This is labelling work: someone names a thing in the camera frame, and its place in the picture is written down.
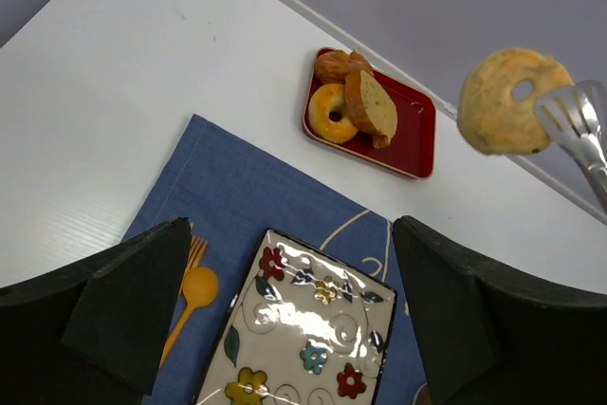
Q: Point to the square floral ceramic plate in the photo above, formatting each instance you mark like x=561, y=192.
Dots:
x=303, y=328

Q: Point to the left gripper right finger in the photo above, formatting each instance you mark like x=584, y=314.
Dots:
x=488, y=333

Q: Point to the yellow glazed donut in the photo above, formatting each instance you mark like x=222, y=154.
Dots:
x=328, y=115

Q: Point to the metal tongs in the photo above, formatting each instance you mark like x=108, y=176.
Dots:
x=569, y=117

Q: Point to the blue cloth placemat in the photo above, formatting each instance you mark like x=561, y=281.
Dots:
x=233, y=193

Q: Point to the orange plastic fork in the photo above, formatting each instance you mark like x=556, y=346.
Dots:
x=198, y=246

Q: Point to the brown croissant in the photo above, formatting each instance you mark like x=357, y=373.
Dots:
x=333, y=66

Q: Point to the pale speckled bagel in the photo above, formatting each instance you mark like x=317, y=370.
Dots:
x=495, y=113

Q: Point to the orange plastic spoon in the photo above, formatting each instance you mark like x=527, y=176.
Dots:
x=200, y=288

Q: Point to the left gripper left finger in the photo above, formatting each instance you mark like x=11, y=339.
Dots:
x=93, y=332

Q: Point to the sliced bread loaf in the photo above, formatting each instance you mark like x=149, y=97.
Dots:
x=370, y=107

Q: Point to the red rectangular tray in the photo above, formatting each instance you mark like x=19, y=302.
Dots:
x=411, y=152

